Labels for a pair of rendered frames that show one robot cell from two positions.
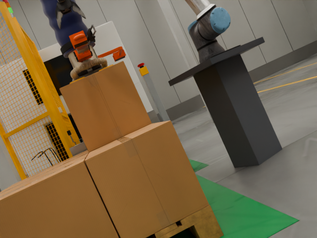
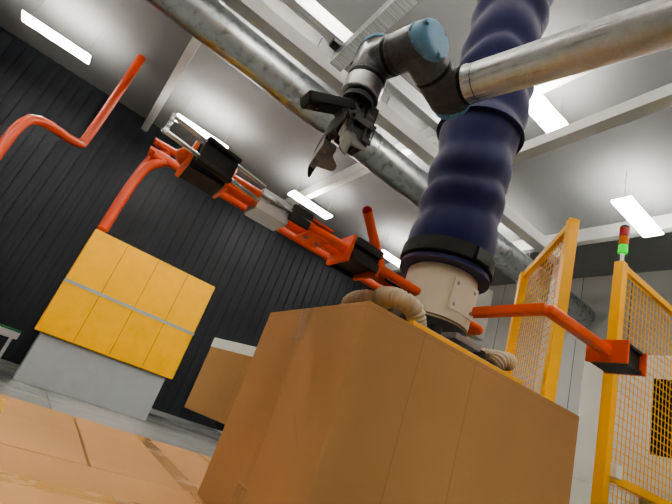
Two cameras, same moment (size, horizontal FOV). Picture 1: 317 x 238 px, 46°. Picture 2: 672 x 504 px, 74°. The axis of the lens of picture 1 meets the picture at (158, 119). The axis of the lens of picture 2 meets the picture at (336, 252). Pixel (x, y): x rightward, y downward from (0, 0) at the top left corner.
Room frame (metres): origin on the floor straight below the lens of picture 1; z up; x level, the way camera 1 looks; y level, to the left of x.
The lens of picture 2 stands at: (1.88, -0.58, 0.73)
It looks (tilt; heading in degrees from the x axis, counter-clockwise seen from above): 22 degrees up; 72
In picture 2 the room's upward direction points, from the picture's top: 20 degrees clockwise
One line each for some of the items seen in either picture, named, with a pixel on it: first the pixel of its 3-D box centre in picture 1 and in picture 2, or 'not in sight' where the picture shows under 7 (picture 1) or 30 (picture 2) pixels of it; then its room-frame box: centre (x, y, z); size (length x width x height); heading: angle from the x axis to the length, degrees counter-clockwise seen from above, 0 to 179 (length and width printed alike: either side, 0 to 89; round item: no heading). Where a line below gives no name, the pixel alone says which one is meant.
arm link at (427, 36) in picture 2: not in sight; (416, 50); (2.12, 0.11, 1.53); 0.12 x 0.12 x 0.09; 24
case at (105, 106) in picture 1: (106, 108); (394, 453); (2.44, 0.28, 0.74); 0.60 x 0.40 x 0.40; 8
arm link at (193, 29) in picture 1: (202, 32); not in sight; (2.55, -0.52, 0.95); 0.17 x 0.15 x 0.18; 24
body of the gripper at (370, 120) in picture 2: (62, 2); (352, 121); (2.07, 0.21, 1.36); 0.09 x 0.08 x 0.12; 8
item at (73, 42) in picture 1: (78, 39); (206, 171); (1.85, 0.20, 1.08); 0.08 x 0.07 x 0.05; 9
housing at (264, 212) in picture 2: (81, 46); (269, 210); (1.98, 0.21, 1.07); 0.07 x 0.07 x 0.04; 9
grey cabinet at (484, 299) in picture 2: not in sight; (474, 308); (3.40, 1.36, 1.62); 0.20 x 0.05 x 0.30; 9
